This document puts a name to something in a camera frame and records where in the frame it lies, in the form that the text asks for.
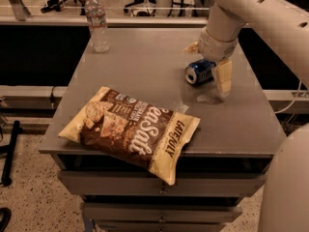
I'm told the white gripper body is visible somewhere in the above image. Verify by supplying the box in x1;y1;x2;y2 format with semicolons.
198;27;238;62

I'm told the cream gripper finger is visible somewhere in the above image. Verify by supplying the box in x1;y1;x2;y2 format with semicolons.
213;59;233;97
183;42;199;54

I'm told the blue pepsi can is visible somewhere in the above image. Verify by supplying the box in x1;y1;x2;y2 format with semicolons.
184;59;216;85

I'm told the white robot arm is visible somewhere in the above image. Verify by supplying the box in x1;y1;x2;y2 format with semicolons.
198;0;309;232

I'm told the black office chair base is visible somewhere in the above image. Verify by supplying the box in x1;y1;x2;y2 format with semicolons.
124;0;189;17

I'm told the grey metal drawer cabinet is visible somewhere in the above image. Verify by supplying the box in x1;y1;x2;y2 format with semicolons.
41;28;285;232

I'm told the clear plastic water bottle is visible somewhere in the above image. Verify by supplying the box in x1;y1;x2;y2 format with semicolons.
84;0;109;53

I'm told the brown sea salt chip bag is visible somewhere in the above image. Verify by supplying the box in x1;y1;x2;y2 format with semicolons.
59;87;200;186

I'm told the black sneaker foot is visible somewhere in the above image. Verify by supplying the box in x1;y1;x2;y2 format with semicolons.
41;0;61;14

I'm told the grey metal railing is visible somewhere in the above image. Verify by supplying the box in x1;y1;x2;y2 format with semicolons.
0;0;208;28

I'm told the black stand leg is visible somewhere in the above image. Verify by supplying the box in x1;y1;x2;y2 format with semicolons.
0;121;22;187

